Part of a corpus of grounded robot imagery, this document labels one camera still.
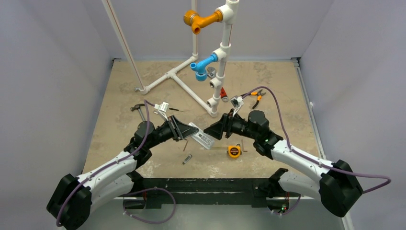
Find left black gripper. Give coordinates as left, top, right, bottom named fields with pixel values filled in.
left=146, top=115, right=198, bottom=149

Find white remote control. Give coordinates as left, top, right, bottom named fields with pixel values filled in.
left=189, top=122, right=215, bottom=150

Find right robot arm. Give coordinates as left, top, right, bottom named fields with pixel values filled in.
left=204, top=110, right=363, bottom=218

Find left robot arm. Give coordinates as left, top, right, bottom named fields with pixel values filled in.
left=46, top=115, right=199, bottom=230

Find yellow tape measure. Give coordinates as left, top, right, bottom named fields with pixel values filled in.
left=211, top=144, right=242, bottom=159

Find large hex key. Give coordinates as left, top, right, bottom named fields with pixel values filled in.
left=241, top=139, right=248, bottom=152

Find silver battery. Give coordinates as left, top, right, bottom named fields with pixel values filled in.
left=182, top=154, right=192, bottom=165

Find red adjustable wrench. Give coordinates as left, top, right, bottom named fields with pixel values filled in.
left=220, top=87, right=229, bottom=103

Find black hammer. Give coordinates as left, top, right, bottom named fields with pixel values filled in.
left=130, top=103, right=146, bottom=122

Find silver pipe clamp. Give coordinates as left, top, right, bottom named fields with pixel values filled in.
left=206, top=67, right=216, bottom=79

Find blue pipe fitting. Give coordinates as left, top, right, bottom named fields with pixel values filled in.
left=190, top=53, right=218, bottom=81

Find black base bar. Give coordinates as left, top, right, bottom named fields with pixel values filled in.
left=121, top=168, right=299, bottom=210

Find orange pipe fitting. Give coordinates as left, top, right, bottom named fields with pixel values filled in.
left=183, top=10, right=223, bottom=35

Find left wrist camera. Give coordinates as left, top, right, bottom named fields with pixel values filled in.
left=154, top=102, right=169, bottom=121

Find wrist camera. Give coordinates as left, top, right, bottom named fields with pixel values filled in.
left=230, top=95, right=244, bottom=117
left=154, top=102, right=169, bottom=121

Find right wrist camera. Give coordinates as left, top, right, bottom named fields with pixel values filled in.
left=230, top=95, right=244, bottom=117

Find red handled cutter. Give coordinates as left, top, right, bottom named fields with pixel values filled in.
left=252, top=95, right=262, bottom=109

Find orange handled pliers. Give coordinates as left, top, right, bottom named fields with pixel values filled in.
left=240, top=90, right=266, bottom=100

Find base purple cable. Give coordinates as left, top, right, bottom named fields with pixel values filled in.
left=122, top=187, right=177, bottom=225

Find aluminium frame rail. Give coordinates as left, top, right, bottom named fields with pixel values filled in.
left=81, top=196, right=353, bottom=230

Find white PVC pipe frame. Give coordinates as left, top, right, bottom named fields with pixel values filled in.
left=102, top=0, right=239, bottom=117

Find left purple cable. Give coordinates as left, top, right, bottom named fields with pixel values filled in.
left=56, top=99, right=158, bottom=228

